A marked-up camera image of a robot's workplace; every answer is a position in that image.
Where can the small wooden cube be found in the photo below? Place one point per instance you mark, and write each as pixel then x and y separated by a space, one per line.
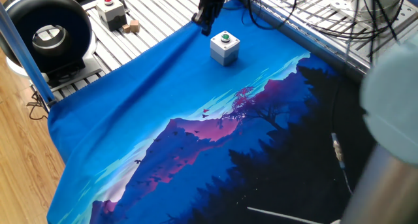
pixel 126 28

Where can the white zip tie tail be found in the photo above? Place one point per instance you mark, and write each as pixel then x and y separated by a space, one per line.
pixel 281 215

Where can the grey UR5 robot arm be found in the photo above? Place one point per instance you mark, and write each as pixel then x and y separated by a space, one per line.
pixel 392 103

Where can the grey red-button switch box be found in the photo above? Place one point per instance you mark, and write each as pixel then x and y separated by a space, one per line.
pixel 111 15

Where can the aluminium mounting plate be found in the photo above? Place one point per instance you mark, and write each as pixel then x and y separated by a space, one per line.
pixel 346 5

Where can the blue mountain print tablecloth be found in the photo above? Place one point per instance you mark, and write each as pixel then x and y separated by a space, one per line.
pixel 147 87

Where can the large wooden cube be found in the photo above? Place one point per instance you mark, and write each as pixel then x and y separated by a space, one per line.
pixel 135 26

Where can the grey green-button switch box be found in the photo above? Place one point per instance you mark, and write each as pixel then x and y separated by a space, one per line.
pixel 223 54

